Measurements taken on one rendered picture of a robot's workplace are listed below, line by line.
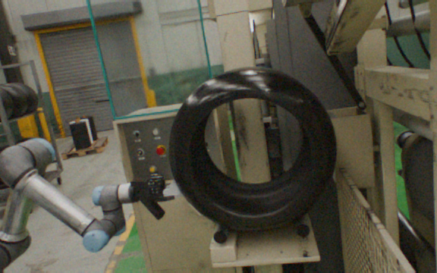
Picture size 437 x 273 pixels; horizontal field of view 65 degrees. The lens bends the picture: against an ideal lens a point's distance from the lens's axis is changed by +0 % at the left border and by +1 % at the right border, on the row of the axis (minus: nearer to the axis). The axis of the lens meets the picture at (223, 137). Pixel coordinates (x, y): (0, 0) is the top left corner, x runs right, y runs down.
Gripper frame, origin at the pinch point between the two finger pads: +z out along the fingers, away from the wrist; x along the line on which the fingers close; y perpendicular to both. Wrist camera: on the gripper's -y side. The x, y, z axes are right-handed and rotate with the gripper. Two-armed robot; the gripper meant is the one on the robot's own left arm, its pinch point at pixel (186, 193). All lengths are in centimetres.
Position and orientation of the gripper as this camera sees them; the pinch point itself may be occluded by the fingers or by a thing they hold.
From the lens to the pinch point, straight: 128.8
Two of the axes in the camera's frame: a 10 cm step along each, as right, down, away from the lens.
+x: 1.2, -2.3, 9.6
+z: 9.8, -1.0, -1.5
